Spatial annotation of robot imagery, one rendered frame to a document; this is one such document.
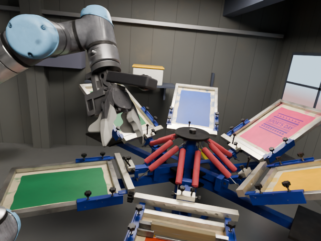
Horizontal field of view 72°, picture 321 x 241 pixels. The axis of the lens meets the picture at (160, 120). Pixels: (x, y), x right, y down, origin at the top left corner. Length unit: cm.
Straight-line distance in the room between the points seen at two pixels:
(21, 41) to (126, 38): 384
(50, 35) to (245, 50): 443
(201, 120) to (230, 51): 218
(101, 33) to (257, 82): 451
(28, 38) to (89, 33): 17
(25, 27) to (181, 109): 251
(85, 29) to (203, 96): 258
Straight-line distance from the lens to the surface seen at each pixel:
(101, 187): 181
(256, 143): 244
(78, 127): 469
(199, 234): 136
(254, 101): 500
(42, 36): 46
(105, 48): 56
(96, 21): 59
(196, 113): 283
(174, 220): 152
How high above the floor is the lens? 198
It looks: 18 degrees down
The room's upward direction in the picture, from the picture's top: 5 degrees clockwise
